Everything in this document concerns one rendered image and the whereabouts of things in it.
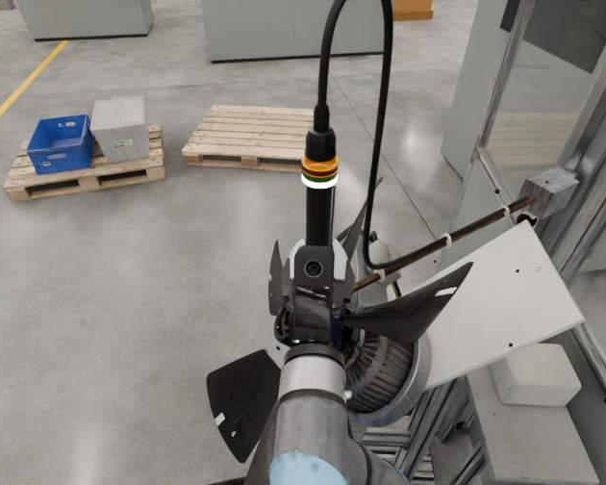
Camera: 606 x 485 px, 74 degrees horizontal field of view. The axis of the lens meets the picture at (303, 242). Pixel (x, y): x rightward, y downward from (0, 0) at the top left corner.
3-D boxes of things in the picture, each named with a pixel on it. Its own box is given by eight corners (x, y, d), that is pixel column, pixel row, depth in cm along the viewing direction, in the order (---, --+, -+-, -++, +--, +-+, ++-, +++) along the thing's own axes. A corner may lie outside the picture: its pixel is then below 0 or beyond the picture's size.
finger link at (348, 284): (325, 264, 59) (313, 310, 52) (326, 255, 57) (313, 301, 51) (357, 269, 58) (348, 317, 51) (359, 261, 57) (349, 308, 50)
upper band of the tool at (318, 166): (324, 167, 52) (324, 147, 50) (343, 183, 49) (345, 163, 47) (295, 177, 50) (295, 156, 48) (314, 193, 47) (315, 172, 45)
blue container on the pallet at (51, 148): (96, 136, 372) (88, 113, 357) (90, 168, 330) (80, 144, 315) (48, 142, 364) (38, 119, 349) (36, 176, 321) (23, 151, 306)
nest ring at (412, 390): (342, 342, 111) (332, 336, 110) (419, 295, 97) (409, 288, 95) (344, 442, 91) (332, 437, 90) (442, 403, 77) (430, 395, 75)
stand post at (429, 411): (394, 483, 169) (470, 313, 92) (396, 508, 162) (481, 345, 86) (384, 483, 169) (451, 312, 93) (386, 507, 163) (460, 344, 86)
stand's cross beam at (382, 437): (407, 435, 131) (409, 429, 129) (409, 447, 128) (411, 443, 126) (350, 431, 132) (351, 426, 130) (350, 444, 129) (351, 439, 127)
